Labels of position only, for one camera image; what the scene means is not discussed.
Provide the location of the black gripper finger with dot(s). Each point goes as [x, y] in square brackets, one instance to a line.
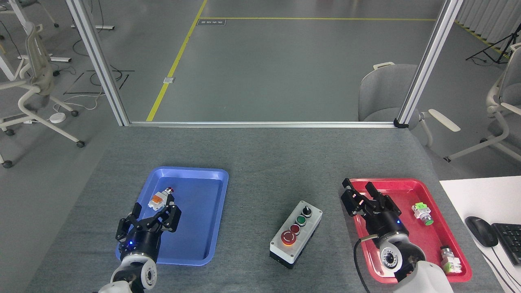
[167, 217]
[126, 226]
[380, 199]
[351, 201]

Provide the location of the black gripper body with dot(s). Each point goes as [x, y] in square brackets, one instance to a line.
[142, 242]
[384, 224]

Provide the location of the grey control box with buttons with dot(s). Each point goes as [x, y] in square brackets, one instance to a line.
[295, 236]

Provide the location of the red push button orange block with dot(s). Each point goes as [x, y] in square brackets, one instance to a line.
[158, 199]

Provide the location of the silver push button green block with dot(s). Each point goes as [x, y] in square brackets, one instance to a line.
[450, 261]

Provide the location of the blue plastic tray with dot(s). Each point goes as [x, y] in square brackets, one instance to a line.
[203, 211]

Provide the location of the red plastic tray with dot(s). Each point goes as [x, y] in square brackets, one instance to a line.
[423, 244]

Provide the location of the black computer mouse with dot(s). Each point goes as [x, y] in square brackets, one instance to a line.
[482, 231]

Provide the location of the white desk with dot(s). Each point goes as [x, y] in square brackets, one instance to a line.
[480, 195]

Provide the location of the grey upholstered chair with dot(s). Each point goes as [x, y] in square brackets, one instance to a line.
[384, 93]

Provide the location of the black keyboard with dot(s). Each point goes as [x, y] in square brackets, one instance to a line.
[511, 242]

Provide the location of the white round floor device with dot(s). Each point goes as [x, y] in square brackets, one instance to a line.
[57, 118]

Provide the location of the silver floor socket plate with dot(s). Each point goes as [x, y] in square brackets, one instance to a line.
[169, 80]

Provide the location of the white office chair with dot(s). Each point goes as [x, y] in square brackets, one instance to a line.
[508, 101]
[34, 73]

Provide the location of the black tripod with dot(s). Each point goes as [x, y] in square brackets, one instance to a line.
[498, 45]

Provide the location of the grey floor label plate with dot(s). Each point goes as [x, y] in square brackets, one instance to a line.
[211, 22]

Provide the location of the white curtain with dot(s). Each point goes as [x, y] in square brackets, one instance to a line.
[492, 18]

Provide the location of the green push button switch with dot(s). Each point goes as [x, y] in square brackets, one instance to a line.
[421, 212]

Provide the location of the silver aluminium rail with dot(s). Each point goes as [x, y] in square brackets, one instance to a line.
[260, 124]

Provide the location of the silver aluminium post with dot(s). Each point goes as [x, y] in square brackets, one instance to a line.
[97, 61]
[427, 65]

